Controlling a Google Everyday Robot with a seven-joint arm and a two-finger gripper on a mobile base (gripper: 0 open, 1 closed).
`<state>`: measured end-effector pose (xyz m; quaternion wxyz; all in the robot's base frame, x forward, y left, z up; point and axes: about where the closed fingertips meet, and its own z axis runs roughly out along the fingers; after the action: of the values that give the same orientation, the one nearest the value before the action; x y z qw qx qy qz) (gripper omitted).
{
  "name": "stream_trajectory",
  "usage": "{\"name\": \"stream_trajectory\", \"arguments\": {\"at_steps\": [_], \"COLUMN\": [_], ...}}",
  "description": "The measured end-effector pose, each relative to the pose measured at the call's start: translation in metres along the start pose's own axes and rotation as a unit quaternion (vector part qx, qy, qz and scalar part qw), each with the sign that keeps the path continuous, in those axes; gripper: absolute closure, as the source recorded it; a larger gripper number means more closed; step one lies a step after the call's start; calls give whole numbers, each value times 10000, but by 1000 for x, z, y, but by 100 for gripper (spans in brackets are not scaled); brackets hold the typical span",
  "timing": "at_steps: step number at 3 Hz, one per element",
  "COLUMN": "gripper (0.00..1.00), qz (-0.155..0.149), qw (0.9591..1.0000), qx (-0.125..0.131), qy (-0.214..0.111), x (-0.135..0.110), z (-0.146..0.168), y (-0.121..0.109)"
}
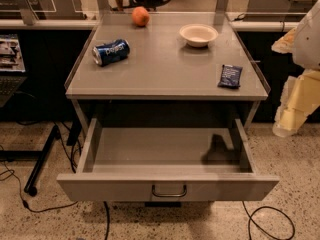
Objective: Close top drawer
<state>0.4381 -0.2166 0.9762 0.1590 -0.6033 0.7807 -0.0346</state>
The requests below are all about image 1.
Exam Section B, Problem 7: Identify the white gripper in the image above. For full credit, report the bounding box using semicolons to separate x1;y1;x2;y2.
271;0;320;137

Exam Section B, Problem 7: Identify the grey top drawer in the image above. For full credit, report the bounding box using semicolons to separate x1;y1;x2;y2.
57;118;279;202

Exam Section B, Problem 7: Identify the grey drawer cabinet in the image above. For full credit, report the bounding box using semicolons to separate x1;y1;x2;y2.
65;12;270;130

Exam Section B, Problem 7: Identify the dark blue snack packet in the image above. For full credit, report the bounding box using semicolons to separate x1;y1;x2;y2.
218;65;242;89

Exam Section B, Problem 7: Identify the white bowl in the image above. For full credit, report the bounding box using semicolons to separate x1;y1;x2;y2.
179;24;218;48

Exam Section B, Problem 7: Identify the orange fruit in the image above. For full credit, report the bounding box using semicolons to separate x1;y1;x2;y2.
132;6;150;27

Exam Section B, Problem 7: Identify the blue pepsi can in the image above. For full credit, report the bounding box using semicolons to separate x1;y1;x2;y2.
92;39;130;67

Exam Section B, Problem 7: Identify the black desk leg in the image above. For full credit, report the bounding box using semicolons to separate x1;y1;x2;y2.
0;125;61;197

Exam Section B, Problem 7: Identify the laptop computer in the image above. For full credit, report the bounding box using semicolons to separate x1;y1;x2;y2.
0;34;27;107

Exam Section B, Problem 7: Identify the black cable right floor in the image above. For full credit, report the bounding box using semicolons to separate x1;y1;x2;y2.
242;200;296;240

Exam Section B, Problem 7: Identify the black cable floor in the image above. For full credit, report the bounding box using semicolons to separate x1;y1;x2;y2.
0;143;79;214
242;200;296;240

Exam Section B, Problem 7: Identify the black cable under cabinet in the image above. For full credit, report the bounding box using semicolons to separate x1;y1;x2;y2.
103;201;111;240

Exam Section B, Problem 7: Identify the black cable left floor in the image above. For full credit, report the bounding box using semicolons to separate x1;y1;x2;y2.
0;143;79;214

